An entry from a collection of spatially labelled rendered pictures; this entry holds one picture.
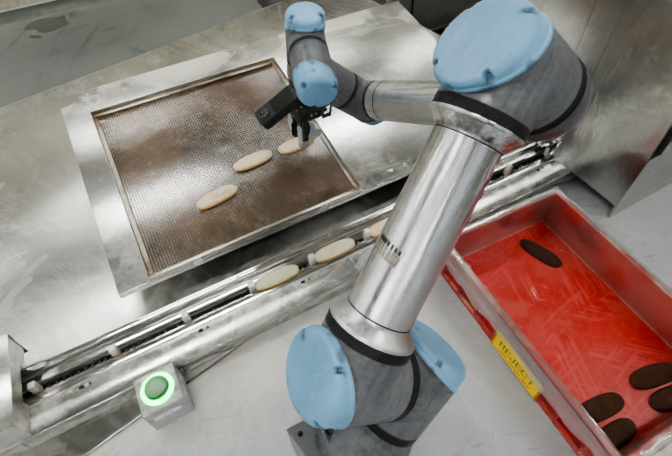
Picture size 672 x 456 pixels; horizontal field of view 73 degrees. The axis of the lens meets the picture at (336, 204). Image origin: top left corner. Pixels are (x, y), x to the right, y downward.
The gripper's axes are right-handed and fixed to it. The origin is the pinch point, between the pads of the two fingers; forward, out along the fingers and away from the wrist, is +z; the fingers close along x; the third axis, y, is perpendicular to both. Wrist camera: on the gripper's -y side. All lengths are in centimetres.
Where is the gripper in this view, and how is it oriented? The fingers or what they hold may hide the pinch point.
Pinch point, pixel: (296, 140)
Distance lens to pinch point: 112.7
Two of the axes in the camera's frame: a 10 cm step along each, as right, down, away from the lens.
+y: 8.6, -4.0, 3.1
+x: -5.0, -7.5, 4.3
